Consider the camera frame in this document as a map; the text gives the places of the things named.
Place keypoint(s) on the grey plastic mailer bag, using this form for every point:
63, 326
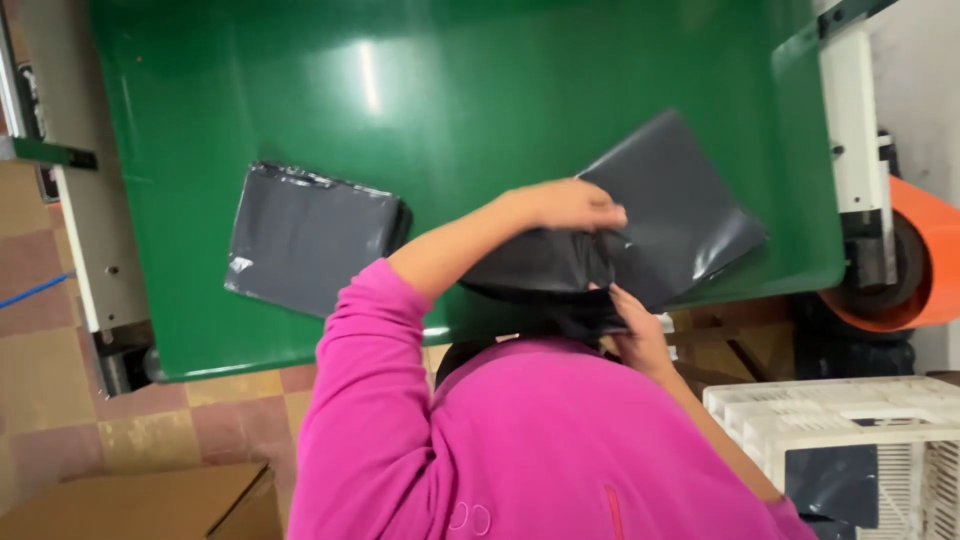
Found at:
667, 210

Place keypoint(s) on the white machine frame with roller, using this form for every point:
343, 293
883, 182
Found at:
855, 135

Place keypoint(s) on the pink fleece sweater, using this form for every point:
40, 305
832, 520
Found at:
540, 442

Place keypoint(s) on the brown cardboard box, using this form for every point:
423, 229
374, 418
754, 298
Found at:
150, 506

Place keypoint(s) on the white plastic crate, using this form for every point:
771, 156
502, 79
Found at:
832, 420

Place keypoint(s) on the person's right fingers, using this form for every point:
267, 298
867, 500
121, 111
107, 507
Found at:
621, 307

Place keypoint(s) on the stack of grey mailer bags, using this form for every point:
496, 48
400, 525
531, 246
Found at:
307, 240

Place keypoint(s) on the person's right hand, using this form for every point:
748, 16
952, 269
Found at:
643, 337

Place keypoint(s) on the green metal machine tray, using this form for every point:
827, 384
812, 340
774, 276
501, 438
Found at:
450, 97

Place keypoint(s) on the person's left fingers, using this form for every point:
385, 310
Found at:
604, 214

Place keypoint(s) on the grey bag inside crate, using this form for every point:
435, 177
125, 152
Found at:
832, 480

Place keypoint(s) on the white machine side frame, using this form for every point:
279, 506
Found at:
82, 225

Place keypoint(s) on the person's left hand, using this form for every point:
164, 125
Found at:
564, 204

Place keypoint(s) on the orange film roll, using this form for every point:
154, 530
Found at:
919, 262

